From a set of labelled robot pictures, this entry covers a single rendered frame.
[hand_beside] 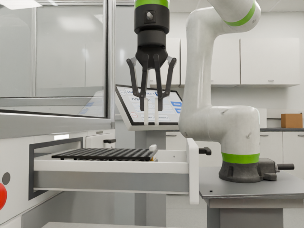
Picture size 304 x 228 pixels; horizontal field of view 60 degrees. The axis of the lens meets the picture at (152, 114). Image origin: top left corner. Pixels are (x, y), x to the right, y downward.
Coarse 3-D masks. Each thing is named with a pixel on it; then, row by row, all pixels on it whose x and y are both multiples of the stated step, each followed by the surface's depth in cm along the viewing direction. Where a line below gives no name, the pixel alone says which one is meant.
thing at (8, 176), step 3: (6, 174) 46; (9, 174) 47; (3, 177) 45; (6, 177) 46; (9, 177) 47; (3, 180) 45; (6, 180) 46; (9, 180) 47; (3, 183) 45; (6, 183) 46
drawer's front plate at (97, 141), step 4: (92, 136) 88; (96, 136) 90; (100, 136) 94; (104, 136) 99; (108, 136) 104; (112, 136) 110; (88, 140) 84; (92, 140) 86; (96, 140) 90; (100, 140) 94; (88, 144) 84; (92, 144) 86; (96, 144) 90; (100, 144) 94; (104, 144) 99; (108, 144) 104; (112, 144) 110
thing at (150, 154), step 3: (156, 150) 70; (147, 153) 63; (150, 153) 63; (153, 153) 62; (144, 156) 58; (147, 156) 58; (150, 156) 57; (144, 159) 56; (147, 159) 56; (150, 159) 56
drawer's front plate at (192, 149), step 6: (186, 138) 77; (192, 138) 77; (186, 144) 76; (192, 144) 54; (186, 150) 76; (192, 150) 50; (198, 150) 50; (186, 156) 76; (192, 156) 50; (198, 156) 50; (192, 162) 50; (198, 162) 50; (192, 168) 50; (198, 168) 50; (192, 174) 49; (198, 174) 49; (192, 180) 49; (198, 180) 49; (192, 186) 49; (198, 186) 49; (192, 192) 49; (198, 192) 49; (192, 198) 49; (198, 198) 49
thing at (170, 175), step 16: (48, 160) 55; (64, 160) 55; (160, 160) 76; (176, 160) 76; (48, 176) 54; (64, 176) 54; (80, 176) 54; (96, 176) 53; (112, 176) 53; (128, 176) 52; (144, 176) 52; (160, 176) 52; (176, 176) 51; (128, 192) 53; (144, 192) 52; (160, 192) 52; (176, 192) 52
